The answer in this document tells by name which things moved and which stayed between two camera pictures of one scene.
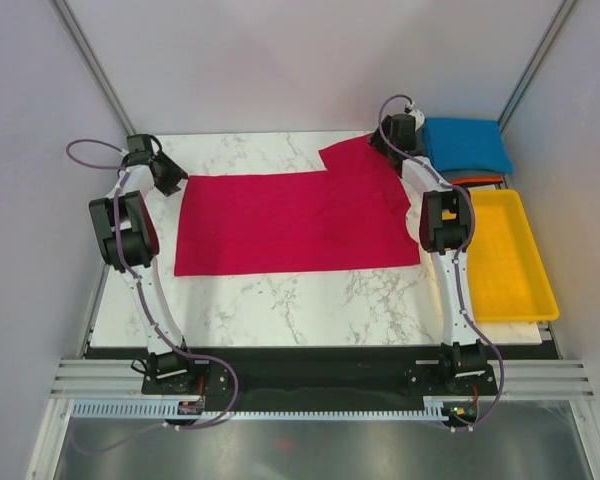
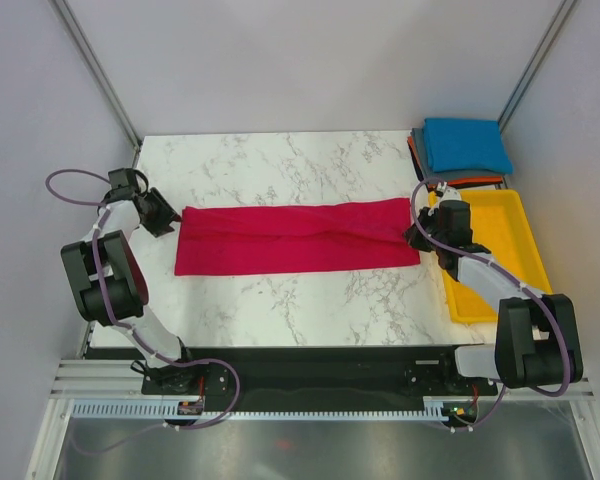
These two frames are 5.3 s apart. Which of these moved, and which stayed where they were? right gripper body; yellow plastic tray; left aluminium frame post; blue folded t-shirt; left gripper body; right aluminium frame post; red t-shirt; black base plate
Moved: right gripper body; red t-shirt; left gripper body
Stayed: yellow plastic tray; right aluminium frame post; left aluminium frame post; blue folded t-shirt; black base plate
